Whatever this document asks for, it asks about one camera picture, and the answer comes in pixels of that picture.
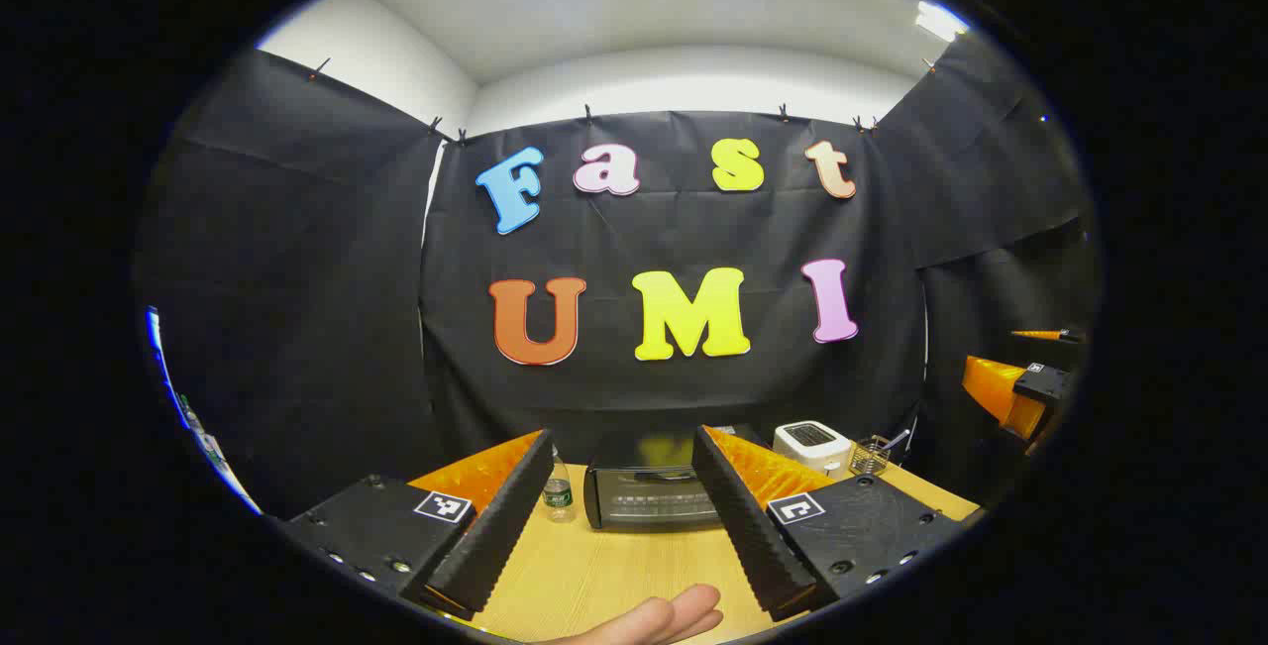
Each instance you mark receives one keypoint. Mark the clear plastic water bottle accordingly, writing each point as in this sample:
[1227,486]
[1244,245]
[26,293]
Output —
[559,496]

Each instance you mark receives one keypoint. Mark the white toaster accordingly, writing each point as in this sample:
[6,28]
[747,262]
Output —
[812,444]

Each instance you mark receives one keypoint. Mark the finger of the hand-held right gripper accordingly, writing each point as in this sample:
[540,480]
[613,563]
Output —
[1001,392]
[1050,335]

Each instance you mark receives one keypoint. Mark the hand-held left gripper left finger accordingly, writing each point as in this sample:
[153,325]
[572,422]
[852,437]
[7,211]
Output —
[500,526]

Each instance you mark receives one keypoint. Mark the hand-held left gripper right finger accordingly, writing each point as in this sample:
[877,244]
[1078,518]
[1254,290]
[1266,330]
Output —
[743,526]

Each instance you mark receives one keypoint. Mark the black backdrop cloth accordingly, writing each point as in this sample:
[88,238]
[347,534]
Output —
[654,229]

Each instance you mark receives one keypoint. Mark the metal spoon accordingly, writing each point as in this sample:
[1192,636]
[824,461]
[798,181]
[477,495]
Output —
[895,441]

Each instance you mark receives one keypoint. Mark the black electric oven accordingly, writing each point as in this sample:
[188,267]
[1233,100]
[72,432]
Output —
[644,501]

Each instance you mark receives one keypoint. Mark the ceiling light panel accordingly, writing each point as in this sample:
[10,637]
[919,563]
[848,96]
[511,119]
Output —
[939,21]

